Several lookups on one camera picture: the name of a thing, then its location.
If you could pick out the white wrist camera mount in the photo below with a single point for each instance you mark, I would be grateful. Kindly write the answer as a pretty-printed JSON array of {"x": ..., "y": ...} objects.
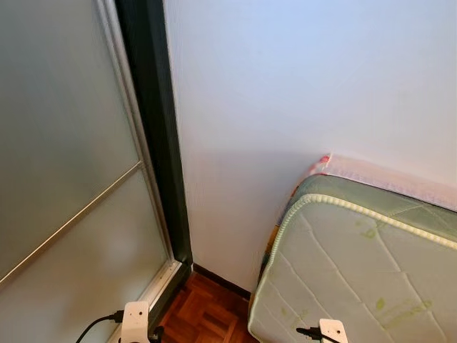
[
  {"x": 333, "y": 331},
  {"x": 136, "y": 318}
]

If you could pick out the green white quilted mattress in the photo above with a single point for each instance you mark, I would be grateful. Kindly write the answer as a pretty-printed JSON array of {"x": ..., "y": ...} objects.
[{"x": 357, "y": 271}]

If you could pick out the dark green door frame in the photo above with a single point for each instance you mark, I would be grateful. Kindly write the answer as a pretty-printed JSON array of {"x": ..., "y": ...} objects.
[{"x": 153, "y": 107}]

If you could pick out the frosted glass sliding door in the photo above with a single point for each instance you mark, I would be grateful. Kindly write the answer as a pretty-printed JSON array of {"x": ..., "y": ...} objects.
[{"x": 57, "y": 107}]

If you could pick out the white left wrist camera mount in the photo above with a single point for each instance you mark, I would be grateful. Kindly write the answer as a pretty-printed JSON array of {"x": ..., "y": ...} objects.
[{"x": 136, "y": 318}]

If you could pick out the dark wooden skirting board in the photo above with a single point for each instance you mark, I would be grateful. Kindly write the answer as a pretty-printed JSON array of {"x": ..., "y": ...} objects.
[{"x": 221, "y": 281}]

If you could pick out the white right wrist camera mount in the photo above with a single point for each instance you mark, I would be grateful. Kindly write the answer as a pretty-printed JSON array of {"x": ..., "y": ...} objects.
[{"x": 333, "y": 331}]

